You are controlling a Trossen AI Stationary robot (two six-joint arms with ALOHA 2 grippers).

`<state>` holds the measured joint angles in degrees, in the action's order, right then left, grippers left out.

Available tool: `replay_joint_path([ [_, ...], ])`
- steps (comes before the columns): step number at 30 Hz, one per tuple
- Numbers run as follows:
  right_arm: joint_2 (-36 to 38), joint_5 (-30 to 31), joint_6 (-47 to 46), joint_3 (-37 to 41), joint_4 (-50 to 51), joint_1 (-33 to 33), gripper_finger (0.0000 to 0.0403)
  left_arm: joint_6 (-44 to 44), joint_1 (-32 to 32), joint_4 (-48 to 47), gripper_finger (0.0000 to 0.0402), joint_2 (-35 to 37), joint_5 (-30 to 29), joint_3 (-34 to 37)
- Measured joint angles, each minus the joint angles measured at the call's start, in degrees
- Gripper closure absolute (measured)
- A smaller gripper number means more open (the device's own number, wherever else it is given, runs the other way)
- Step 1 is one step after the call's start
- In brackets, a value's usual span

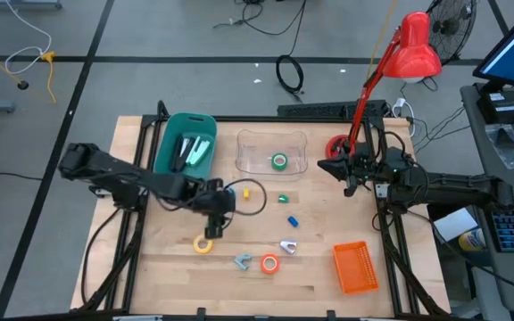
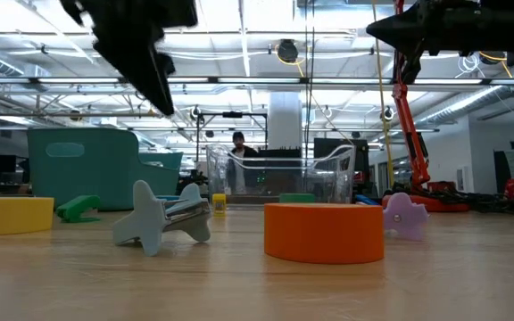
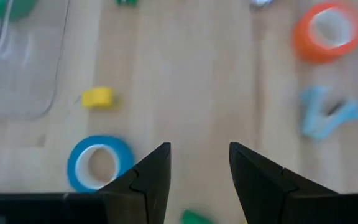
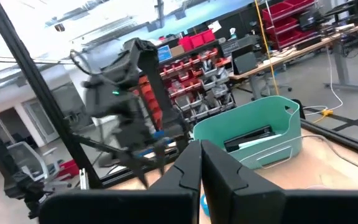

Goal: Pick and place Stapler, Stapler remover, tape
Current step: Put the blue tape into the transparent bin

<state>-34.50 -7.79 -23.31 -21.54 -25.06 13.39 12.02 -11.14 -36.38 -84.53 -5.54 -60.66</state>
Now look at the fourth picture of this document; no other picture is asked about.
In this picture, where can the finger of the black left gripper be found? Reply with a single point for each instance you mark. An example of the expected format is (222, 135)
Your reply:
(141, 174)
(163, 157)

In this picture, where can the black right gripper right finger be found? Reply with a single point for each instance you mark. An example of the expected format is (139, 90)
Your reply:
(259, 208)

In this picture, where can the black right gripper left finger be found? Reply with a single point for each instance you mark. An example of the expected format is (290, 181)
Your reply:
(120, 208)

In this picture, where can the black stapler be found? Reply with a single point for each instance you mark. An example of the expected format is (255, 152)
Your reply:
(247, 137)

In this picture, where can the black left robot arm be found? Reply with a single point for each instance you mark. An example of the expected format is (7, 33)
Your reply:
(148, 71)

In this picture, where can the parts shelf with bins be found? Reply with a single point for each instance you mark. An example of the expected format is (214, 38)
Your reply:
(197, 84)

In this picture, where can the teal plastic bin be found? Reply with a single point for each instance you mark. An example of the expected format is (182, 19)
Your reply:
(247, 124)

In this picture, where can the clear plastic bin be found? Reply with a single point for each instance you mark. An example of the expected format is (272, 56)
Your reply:
(337, 174)

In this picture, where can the blue sign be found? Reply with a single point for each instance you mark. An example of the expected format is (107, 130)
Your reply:
(164, 53)

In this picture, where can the cardboard box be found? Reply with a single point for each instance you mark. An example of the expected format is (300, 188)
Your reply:
(177, 50)

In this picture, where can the white office chair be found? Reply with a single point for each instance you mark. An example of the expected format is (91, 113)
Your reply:
(30, 161)

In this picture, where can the wooden background table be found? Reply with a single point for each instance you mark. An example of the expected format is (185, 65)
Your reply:
(291, 54)

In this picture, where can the red bin rack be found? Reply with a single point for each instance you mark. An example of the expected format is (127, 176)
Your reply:
(287, 25)

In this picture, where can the black aluminium table frame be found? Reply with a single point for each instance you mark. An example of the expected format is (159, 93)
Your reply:
(42, 93)

